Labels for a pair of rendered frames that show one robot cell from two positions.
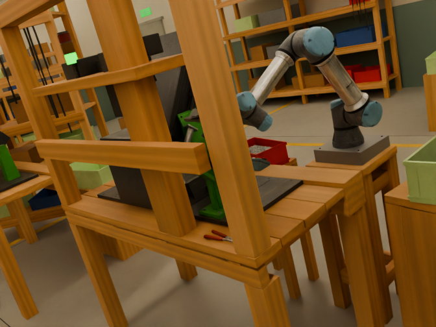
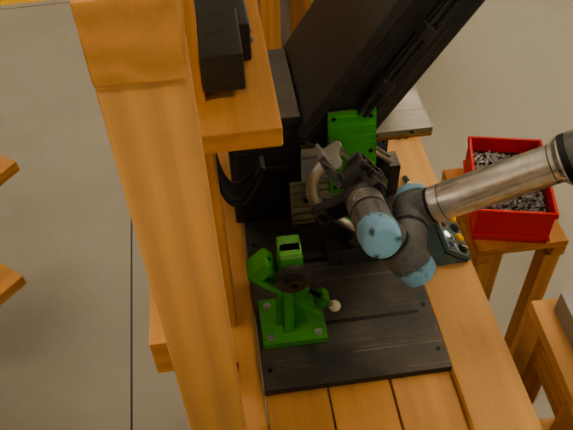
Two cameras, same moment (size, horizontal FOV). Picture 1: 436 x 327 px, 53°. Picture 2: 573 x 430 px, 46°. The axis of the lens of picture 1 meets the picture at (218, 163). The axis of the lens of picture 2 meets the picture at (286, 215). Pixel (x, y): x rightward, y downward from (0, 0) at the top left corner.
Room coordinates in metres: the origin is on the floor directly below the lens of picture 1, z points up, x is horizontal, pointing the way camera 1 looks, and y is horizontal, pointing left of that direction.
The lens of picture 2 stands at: (0.89, -0.49, 2.22)
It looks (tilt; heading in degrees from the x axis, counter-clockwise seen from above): 46 degrees down; 34
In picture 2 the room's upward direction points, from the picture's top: 2 degrees counter-clockwise
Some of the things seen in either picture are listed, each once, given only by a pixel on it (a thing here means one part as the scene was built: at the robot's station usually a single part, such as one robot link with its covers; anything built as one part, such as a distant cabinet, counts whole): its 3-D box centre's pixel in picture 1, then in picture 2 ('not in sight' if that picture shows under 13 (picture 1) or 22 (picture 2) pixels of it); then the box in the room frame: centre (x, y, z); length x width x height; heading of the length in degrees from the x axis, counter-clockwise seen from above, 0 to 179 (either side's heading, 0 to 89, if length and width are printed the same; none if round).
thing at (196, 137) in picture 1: (191, 132); (349, 142); (2.01, 0.08, 1.17); 0.13 x 0.12 x 0.20; 40
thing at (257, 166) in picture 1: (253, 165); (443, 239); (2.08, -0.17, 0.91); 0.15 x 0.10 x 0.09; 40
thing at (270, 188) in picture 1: (187, 189); (318, 206); (2.03, 0.18, 0.89); 1.10 x 0.42 x 0.02; 40
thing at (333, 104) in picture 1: (344, 111); not in sight; (2.02, -0.65, 1.08); 0.13 x 0.12 x 0.14; 21
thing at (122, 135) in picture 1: (142, 165); (261, 136); (2.02, 0.36, 1.07); 0.30 x 0.18 x 0.34; 40
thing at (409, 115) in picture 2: not in sight; (351, 120); (2.16, 0.15, 1.11); 0.39 x 0.16 x 0.03; 130
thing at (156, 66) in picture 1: (101, 77); (195, 7); (1.86, 0.38, 1.52); 0.90 x 0.25 x 0.04; 40
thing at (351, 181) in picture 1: (228, 179); (414, 211); (2.21, -0.03, 0.82); 1.50 x 0.14 x 0.15; 40
